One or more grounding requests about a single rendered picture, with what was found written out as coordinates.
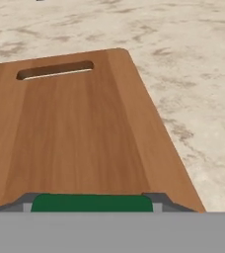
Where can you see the green sponge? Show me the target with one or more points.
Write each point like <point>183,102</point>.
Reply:
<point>91,203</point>

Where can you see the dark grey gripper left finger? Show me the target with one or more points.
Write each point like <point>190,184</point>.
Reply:
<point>20,204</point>

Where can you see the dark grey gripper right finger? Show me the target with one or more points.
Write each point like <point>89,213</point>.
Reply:
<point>165,203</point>

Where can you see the wooden cutting board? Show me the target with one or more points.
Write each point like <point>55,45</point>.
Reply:
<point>78,131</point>

